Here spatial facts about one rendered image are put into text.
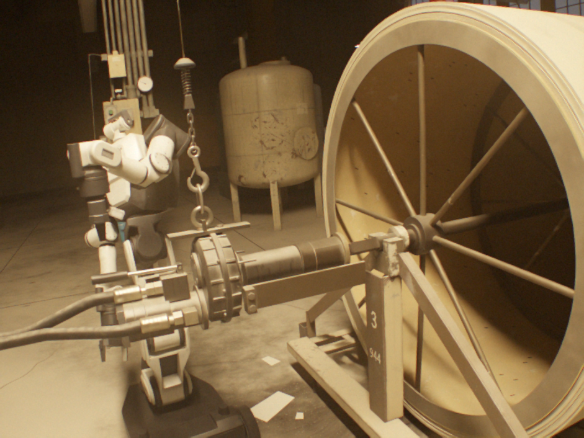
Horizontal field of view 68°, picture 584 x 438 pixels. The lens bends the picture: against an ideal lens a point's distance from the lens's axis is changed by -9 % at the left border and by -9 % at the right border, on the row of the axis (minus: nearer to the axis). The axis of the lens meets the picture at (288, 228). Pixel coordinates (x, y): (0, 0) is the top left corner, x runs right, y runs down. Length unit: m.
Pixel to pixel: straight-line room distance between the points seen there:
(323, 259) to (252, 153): 4.63
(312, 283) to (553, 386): 0.80
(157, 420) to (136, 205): 0.97
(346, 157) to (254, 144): 3.71
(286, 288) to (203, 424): 0.83
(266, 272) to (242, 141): 4.76
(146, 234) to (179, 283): 0.40
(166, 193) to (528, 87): 1.33
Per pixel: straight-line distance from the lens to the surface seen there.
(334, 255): 1.61
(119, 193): 1.86
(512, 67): 1.44
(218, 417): 2.10
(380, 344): 1.84
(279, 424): 2.37
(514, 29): 1.45
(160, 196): 1.88
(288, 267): 1.55
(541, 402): 1.59
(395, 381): 1.94
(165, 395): 2.17
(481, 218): 2.03
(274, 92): 6.10
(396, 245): 1.71
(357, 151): 2.50
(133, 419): 2.29
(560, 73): 1.34
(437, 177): 2.88
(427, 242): 1.79
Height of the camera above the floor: 1.38
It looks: 13 degrees down
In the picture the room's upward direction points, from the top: 5 degrees counter-clockwise
